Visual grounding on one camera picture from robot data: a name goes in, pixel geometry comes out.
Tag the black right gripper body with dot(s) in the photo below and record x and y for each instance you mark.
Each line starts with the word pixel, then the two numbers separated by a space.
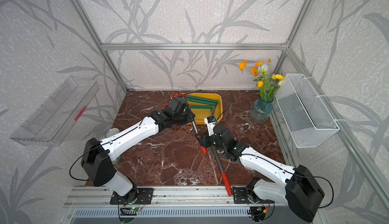
pixel 209 141

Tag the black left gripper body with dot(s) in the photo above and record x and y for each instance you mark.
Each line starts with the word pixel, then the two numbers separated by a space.
pixel 183 118

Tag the green small hoe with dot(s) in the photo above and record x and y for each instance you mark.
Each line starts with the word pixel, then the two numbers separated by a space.
pixel 196 98
pixel 202 103
pixel 202 111

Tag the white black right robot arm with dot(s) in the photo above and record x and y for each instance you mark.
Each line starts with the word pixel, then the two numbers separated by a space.
pixel 295 187

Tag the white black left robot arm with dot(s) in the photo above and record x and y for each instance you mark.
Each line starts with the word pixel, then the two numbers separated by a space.
pixel 99 154

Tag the yellow plastic storage box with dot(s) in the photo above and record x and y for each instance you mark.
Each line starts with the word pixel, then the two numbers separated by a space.
pixel 219 108

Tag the blue glass vase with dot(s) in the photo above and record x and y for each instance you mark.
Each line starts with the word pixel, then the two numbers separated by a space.
pixel 261 110

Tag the upright metal tin can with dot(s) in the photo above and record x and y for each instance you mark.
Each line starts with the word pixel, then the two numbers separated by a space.
pixel 112 132

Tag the orange yellow artificial flowers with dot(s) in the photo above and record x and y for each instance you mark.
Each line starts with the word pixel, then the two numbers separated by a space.
pixel 268 84

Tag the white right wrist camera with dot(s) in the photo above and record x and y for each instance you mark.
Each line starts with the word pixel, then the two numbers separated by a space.
pixel 211 123

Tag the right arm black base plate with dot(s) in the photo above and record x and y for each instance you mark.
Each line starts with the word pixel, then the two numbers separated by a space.
pixel 241 196

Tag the white wire mesh basket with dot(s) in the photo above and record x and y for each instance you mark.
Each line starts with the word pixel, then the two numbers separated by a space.
pixel 307 118

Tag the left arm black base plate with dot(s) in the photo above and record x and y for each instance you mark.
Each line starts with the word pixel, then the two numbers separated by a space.
pixel 141 196

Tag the clear plastic wall shelf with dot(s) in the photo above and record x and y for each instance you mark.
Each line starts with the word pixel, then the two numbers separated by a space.
pixel 53 120

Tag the aluminium front rail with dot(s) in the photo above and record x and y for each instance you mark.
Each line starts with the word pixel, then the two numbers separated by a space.
pixel 162 196

